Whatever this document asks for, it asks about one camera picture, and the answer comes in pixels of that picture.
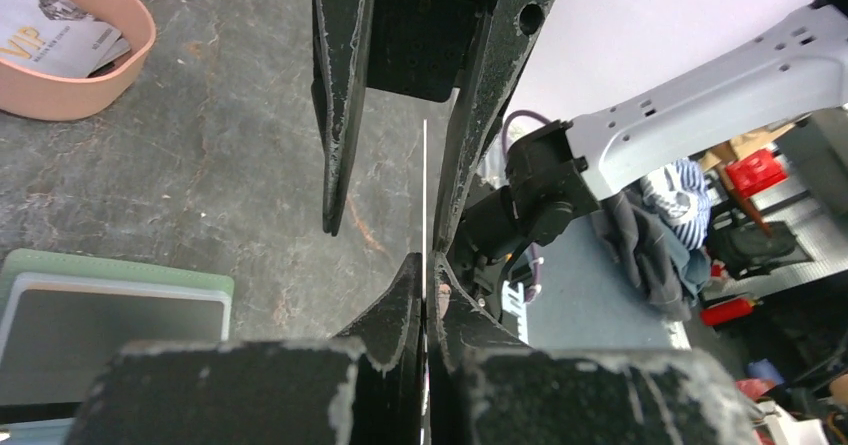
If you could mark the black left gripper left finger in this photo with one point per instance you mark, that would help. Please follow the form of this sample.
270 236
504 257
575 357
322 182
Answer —
362 386

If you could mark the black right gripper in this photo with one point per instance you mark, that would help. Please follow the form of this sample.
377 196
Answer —
418 49

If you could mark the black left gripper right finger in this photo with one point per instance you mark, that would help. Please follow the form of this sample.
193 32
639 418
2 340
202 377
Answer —
488 387

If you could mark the white vip card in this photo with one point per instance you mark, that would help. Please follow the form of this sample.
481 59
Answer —
58 38
424 199

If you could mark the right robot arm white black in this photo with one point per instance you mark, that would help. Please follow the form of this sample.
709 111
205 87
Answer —
672 78

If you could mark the red fire extinguisher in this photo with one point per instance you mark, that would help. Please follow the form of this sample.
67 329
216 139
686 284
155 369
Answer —
724 312

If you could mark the striped clothing pile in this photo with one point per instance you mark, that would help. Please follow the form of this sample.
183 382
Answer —
678 194

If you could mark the red plastic crate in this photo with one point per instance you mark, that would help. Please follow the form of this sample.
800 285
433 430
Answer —
755 173

